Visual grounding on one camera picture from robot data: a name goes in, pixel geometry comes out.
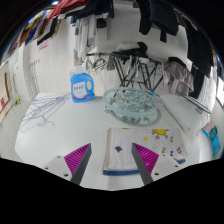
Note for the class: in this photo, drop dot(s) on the grey shirt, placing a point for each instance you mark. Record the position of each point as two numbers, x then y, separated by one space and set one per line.
178 76

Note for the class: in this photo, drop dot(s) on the colourful hanging garments row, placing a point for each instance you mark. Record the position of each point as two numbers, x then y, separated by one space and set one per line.
60 13

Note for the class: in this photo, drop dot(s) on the black folding drying rack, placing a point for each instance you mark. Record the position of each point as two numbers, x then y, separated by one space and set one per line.
130 75

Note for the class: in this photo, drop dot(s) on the blue slippers group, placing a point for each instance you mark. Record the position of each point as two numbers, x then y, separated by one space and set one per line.
216 143

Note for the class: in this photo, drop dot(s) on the pink bucket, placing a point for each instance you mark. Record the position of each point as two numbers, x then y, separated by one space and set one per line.
208 127

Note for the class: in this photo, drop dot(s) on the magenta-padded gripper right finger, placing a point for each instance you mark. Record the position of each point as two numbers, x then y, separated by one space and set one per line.
146 158

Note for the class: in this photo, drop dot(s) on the dark hanging garments row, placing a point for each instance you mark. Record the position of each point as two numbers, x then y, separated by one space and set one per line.
160 16

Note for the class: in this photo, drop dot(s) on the white pillow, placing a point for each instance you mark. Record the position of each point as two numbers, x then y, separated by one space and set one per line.
176 111

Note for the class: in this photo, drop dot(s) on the blue detergent bottle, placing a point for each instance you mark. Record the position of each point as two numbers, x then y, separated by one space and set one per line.
81 88

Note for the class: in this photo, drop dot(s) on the window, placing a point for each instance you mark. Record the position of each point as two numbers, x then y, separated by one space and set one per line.
220 91

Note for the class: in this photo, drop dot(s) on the wooden framed board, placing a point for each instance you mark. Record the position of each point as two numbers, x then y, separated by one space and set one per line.
6 93

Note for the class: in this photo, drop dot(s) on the round pale green peg hanger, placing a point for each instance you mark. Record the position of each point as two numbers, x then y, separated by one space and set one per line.
128 116

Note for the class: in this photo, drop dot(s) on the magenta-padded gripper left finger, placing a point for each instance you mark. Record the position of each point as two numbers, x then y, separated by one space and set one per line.
77 159

